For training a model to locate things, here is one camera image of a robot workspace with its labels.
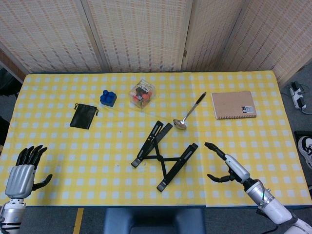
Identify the yellow white checked tablecloth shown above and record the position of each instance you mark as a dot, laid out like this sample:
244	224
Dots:
73	158

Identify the woven bamboo folding screen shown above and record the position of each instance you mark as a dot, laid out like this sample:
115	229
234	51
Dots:
146	36

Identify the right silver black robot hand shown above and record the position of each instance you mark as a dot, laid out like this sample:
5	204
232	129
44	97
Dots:
237	168

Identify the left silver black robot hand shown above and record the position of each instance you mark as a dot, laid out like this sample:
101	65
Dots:
20	178

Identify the dark bulky object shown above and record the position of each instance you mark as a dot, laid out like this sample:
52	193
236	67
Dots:
7	83

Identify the yellow floor tape strip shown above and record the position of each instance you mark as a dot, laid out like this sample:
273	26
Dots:
78	219

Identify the blue toy building block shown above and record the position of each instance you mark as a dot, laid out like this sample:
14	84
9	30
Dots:
108	100

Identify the brown spiral notebook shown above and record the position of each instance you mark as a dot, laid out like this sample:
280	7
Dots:
231	104

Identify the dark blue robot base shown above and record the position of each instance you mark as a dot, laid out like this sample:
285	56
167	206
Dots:
153	219

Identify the clear plastic box with toys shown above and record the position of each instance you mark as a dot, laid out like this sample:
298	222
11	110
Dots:
142	95

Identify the black white sneaker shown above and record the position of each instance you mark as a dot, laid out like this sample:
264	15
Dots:
306	148

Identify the black folding laptop stand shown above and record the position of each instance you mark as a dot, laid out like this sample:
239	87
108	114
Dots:
189	151

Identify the white power strip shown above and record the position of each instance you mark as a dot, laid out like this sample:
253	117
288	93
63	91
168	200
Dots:
296	95

